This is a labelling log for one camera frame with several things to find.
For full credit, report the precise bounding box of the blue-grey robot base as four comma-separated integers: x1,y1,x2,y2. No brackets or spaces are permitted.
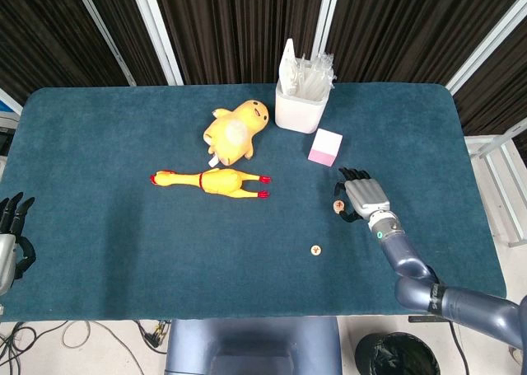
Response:
164,316,343,375

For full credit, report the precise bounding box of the black trash bin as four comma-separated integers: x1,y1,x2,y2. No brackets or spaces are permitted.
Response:
354,331,441,375

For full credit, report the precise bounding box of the white metal frame post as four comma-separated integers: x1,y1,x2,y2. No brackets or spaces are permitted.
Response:
69,0,138,87
127,0,184,87
310,0,343,83
445,0,527,96

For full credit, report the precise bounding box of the pink white cube block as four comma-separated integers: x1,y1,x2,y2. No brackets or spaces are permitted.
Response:
307,128,344,168

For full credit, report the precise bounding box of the black floor cable bundle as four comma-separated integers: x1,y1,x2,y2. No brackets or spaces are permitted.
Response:
0,320,40,375

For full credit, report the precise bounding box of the clear plastic-wrapped straws bundle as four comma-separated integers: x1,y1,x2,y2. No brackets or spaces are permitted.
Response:
292,51,338,101

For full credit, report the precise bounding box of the teal fabric table mat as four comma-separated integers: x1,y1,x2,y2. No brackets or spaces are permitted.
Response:
0,82,508,322

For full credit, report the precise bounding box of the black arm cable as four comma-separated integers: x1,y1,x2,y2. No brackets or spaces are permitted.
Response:
447,320,470,375

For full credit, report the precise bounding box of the white metal rack frame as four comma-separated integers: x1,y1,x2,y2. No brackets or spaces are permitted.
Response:
464,117,527,248

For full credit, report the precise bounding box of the grey floor cable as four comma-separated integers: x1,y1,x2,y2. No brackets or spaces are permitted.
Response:
61,319,145,375

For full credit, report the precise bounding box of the yellow plush duck toy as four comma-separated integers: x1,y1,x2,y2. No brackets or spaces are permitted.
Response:
202,98,270,169

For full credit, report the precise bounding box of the black power plug cable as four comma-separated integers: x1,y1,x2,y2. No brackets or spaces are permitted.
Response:
134,319,172,354

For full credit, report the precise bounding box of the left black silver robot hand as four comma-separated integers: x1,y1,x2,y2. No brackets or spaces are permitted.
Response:
0,192,37,297

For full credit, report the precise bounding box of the yellow rubber chicken toy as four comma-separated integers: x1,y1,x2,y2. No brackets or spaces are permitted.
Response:
149,167,273,199

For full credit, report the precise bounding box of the dark brown pleated curtain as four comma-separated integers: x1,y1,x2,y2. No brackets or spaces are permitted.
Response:
0,0,527,137

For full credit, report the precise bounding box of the white paper packet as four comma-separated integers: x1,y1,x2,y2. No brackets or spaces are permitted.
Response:
278,38,298,95

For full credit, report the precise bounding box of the white square plastic container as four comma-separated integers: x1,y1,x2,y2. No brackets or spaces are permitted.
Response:
274,79,330,134

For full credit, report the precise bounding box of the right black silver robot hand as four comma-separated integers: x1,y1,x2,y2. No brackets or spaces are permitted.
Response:
333,166,392,224

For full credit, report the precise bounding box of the blue white sign board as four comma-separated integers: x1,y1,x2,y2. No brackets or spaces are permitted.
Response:
0,88,24,116

